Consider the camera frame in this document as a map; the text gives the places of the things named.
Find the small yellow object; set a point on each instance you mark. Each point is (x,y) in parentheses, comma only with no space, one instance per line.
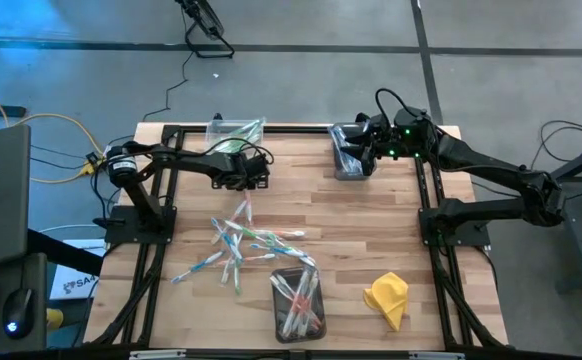
(55,317)

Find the silver metal bracket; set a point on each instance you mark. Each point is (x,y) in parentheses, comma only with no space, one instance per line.
(157,354)
(436,355)

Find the black floor fan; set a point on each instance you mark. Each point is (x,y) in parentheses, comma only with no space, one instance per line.
(203,17)

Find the yellow cloth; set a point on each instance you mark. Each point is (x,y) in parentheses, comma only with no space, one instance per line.
(388,297)

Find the white cardboard box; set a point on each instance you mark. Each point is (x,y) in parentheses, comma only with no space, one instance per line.
(78,280)

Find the grey translucent plastic bin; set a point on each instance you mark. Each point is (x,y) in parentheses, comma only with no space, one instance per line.
(356,175)

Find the black computer mouse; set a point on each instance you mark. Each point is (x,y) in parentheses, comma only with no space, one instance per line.
(18,312)

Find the black plastic tray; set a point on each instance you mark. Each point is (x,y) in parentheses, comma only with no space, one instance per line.
(277,320)

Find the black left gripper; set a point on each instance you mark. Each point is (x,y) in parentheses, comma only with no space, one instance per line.
(231,175)

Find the clear plastic bin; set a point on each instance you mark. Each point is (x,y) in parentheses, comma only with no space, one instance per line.
(258,157)

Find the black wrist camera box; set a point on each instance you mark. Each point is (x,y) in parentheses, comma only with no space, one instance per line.
(257,169)
(378,122)

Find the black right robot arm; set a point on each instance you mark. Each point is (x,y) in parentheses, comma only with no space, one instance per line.
(486,170)

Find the dark-legged side table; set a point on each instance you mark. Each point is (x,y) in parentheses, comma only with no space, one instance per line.
(578,235)

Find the blue toothbrush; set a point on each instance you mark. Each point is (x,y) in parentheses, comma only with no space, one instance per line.
(228,242)
(340,155)
(196,268)
(335,140)
(346,167)
(351,165)
(271,248)

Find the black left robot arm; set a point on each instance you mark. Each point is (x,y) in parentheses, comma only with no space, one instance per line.
(181,161)

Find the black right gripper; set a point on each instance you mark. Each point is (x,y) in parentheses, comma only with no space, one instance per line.
(382,144)

